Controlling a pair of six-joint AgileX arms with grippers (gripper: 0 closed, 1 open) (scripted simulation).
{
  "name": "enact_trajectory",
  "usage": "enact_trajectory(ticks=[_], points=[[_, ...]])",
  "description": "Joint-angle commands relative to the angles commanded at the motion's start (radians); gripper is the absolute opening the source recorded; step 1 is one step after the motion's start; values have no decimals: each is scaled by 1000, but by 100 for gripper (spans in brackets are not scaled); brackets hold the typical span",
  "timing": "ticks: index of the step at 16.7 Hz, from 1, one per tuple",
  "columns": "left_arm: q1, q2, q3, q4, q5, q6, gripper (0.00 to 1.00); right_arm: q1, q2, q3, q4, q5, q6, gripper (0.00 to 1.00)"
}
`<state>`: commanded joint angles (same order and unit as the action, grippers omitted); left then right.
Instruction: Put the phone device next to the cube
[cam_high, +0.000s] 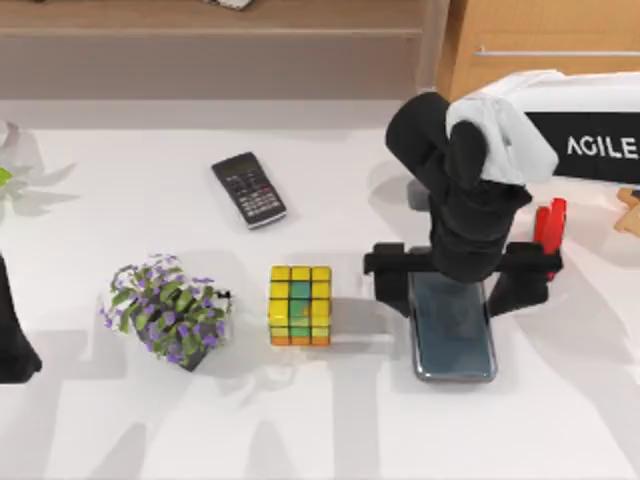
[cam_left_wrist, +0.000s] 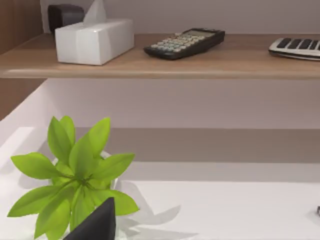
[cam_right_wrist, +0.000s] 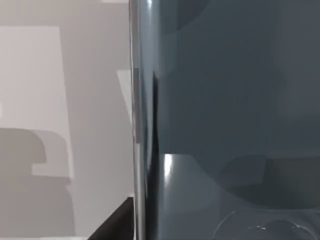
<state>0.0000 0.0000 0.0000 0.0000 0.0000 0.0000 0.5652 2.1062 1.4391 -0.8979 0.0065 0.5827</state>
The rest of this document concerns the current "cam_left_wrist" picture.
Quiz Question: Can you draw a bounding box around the green plant in white pot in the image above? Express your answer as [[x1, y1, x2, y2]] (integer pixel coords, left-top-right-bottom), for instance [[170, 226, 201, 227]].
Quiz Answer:
[[6, 115, 140, 240]]

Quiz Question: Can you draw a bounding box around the dark brown box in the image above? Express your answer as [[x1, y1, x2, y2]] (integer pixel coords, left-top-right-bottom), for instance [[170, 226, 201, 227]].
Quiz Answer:
[[47, 4, 85, 33]]

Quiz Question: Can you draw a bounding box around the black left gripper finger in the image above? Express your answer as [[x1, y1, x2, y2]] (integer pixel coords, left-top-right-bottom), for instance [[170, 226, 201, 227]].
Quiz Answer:
[[66, 196, 117, 240]]

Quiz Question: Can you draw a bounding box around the wooden shelf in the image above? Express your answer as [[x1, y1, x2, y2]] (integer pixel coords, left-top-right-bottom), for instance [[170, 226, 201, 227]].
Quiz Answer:
[[0, 0, 320, 122]]

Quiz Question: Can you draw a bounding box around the white tissue box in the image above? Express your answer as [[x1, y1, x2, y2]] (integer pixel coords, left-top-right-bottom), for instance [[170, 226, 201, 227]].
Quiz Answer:
[[54, 0, 135, 67]]

